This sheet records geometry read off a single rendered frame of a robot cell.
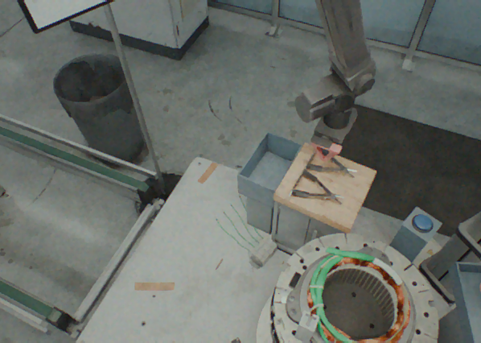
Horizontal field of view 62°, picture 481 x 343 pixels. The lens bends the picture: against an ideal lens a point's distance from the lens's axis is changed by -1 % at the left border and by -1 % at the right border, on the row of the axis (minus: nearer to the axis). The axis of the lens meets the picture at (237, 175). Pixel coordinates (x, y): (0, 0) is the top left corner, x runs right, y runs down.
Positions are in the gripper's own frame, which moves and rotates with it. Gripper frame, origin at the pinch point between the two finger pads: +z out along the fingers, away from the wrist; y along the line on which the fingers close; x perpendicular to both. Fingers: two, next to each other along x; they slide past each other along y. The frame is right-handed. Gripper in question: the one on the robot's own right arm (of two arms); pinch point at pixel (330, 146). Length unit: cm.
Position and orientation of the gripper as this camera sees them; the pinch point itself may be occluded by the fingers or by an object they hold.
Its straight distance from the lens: 99.8
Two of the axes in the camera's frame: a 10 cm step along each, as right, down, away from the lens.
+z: 0.3, 5.8, 8.1
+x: 8.8, 3.6, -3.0
